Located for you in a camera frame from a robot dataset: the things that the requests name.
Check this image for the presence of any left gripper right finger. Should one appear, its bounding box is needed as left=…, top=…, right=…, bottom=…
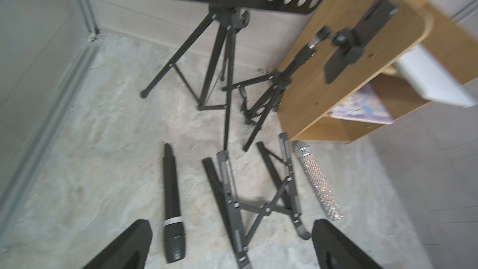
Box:
left=311, top=219, right=382, bottom=269

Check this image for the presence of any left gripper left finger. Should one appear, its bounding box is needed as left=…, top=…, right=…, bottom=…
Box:
left=83, top=219, right=153, bottom=269

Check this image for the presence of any wooden two-tier shelf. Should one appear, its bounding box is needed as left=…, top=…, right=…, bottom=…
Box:
left=278, top=0, right=478, bottom=143

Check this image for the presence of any black phone tripod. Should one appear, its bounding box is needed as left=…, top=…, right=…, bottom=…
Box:
left=222, top=0, right=398, bottom=152

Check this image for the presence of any black microphone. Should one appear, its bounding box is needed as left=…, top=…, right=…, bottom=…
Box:
left=163, top=143, right=186, bottom=264

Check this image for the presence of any silver laptop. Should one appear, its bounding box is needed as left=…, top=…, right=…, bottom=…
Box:
left=394, top=44, right=478, bottom=108

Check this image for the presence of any black folding laptop stand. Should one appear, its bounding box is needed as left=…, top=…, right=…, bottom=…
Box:
left=201, top=131, right=312, bottom=269

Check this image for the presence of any cartoon cat picture book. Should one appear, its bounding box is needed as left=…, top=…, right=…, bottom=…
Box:
left=329, top=83, right=394, bottom=125

